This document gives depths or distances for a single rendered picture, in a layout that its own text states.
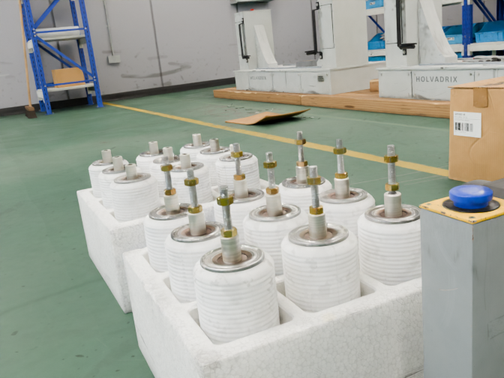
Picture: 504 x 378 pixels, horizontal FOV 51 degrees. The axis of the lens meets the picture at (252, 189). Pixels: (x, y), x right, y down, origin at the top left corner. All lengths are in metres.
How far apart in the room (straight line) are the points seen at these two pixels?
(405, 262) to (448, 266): 0.16
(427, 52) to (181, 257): 2.91
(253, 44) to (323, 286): 4.66
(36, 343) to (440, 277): 0.77
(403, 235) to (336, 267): 0.11
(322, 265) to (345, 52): 3.48
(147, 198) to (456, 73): 2.29
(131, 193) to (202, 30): 6.39
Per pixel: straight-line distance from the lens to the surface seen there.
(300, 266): 0.65
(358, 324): 0.65
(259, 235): 0.74
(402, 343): 0.71
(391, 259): 0.71
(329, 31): 4.04
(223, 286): 0.59
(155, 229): 0.81
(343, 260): 0.65
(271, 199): 0.76
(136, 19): 7.13
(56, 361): 1.02
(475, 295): 0.56
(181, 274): 0.71
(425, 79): 3.26
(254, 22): 5.26
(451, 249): 0.55
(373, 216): 0.73
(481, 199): 0.55
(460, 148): 1.81
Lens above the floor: 0.49
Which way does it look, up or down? 15 degrees down
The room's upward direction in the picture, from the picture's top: 6 degrees counter-clockwise
